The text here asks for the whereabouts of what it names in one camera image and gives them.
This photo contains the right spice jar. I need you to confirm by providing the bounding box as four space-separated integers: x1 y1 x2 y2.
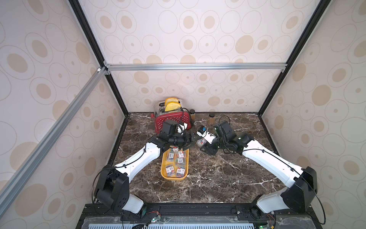
207 113 215 126

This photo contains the yellow toast slice rear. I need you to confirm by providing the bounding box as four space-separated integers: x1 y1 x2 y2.
165 97 180 106

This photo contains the yellow toast slice front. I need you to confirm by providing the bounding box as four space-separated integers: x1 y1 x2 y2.
165 102 181 112

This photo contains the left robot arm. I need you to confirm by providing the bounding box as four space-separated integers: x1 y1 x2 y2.
92 120 192 214

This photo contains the left spice jar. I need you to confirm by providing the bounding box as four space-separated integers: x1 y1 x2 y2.
189 109 196 123

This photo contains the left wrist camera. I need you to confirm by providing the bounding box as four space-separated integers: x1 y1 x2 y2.
177 122 188 134

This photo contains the yellow storage tray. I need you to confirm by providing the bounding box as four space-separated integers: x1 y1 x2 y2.
161 147 189 181

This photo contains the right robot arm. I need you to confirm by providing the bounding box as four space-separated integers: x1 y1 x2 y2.
197 121 317 213

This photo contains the red toaster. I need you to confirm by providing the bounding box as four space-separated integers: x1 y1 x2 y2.
152 99 192 134

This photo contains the spice jar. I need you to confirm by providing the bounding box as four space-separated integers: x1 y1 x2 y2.
189 109 196 123
207 113 215 126

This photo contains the left aluminium rail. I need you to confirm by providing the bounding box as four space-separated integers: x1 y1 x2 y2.
1 66 107 217

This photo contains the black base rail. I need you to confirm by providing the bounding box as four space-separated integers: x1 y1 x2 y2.
76 203 322 229

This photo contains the horizontal aluminium rail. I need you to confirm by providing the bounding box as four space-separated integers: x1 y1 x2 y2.
107 63 287 71

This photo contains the yellow toast slice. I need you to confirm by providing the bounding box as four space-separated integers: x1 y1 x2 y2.
165 102 181 112
165 97 180 106

